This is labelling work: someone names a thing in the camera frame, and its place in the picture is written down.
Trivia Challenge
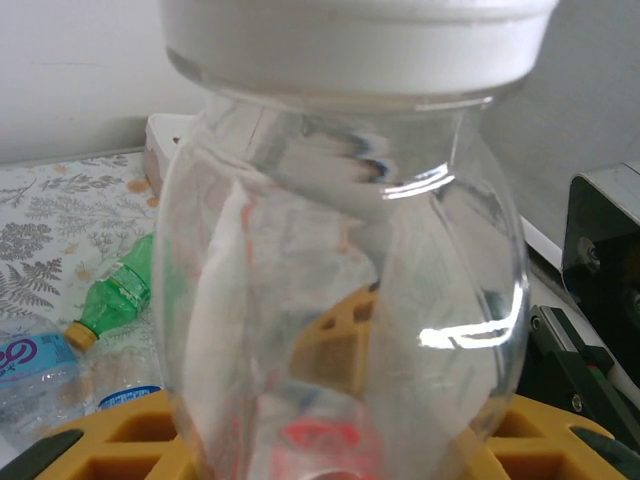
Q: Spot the white tissue box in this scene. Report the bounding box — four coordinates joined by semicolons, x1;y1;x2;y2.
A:
143;113;199;189

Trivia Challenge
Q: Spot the green plastic bottle yellow cap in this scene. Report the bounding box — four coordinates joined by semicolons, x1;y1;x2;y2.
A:
63;232;156;351

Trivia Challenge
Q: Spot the clear bottle light blue label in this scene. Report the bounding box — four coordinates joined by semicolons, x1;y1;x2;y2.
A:
0;312;87;451

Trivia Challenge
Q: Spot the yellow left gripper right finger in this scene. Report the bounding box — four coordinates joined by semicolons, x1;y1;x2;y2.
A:
464;394;640;480

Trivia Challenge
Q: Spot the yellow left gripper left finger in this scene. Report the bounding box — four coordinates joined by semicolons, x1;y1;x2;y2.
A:
19;387;201;480

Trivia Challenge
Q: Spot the grape label bottle white cap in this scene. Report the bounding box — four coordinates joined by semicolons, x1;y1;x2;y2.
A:
152;0;560;480

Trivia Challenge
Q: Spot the blue label bottle blue cap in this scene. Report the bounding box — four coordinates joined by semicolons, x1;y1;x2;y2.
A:
89;347;166;416

